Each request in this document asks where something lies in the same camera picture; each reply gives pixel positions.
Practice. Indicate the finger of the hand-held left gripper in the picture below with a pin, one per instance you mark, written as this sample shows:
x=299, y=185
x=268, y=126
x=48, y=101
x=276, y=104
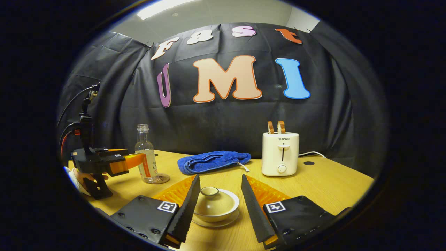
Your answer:
x=111, y=151
x=129, y=162

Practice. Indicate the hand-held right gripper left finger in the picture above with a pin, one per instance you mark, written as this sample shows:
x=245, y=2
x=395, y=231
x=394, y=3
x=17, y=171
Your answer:
x=186, y=216

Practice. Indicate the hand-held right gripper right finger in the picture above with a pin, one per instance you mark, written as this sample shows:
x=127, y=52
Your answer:
x=256, y=216

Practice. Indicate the clear plastic water bottle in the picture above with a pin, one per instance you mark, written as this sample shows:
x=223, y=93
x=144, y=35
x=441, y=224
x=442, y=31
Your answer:
x=146, y=146

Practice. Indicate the cream teacup lid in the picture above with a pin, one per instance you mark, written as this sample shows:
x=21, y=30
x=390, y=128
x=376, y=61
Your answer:
x=216, y=204

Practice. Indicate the cream ceramic teacup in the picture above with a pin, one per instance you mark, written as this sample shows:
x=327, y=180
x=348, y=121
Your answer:
x=223, y=217

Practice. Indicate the blue towel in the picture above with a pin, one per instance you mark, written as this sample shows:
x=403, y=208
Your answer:
x=212, y=161

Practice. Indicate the white toaster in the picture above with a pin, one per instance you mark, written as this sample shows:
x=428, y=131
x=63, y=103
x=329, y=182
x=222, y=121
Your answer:
x=280, y=153

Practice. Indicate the toast slice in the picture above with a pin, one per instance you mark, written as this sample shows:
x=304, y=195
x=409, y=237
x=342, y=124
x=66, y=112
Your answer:
x=270, y=127
x=281, y=127

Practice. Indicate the black backdrop cloth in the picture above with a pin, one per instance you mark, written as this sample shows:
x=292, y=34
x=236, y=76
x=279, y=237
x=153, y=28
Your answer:
x=226, y=122

